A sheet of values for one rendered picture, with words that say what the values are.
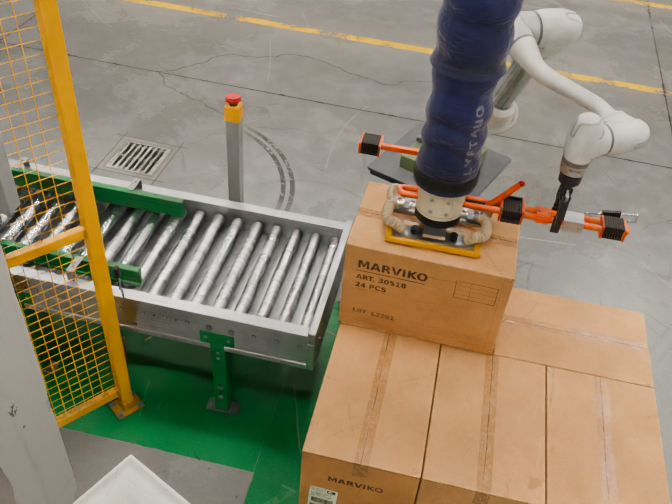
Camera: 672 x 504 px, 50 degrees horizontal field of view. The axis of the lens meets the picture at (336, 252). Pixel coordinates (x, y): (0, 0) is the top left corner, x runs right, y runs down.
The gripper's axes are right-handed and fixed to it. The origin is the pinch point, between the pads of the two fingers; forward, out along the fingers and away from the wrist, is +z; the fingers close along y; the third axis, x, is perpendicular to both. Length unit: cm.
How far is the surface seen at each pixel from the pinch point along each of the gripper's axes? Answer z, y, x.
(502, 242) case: 12.7, 2.9, -15.8
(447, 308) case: 33.2, 21.3, -30.5
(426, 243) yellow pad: 10.0, 14.9, -42.6
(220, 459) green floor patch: 107, 59, -107
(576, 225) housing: -1.4, 3.4, 6.7
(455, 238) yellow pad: 7.9, 11.7, -33.0
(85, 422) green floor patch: 107, 57, -167
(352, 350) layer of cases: 53, 34, -62
